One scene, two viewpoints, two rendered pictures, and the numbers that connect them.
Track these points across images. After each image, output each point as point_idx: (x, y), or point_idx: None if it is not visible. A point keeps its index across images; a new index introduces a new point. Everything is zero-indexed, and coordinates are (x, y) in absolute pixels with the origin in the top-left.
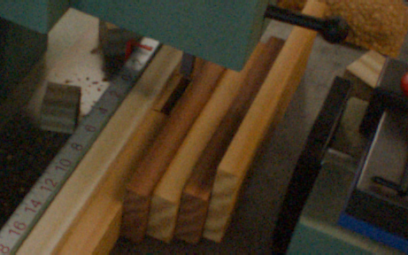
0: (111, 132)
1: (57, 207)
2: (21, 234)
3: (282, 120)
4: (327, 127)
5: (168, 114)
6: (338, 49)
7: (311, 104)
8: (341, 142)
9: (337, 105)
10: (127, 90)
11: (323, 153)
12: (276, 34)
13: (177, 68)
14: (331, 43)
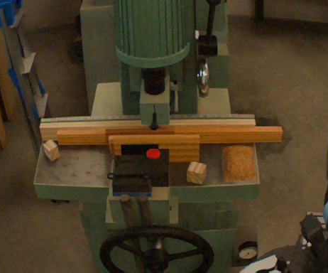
0: (123, 121)
1: (95, 122)
2: (84, 119)
3: (172, 163)
4: (134, 146)
5: None
6: (217, 166)
7: (184, 167)
8: None
9: (145, 146)
10: (139, 119)
11: (125, 148)
12: (212, 151)
13: (159, 126)
14: (219, 164)
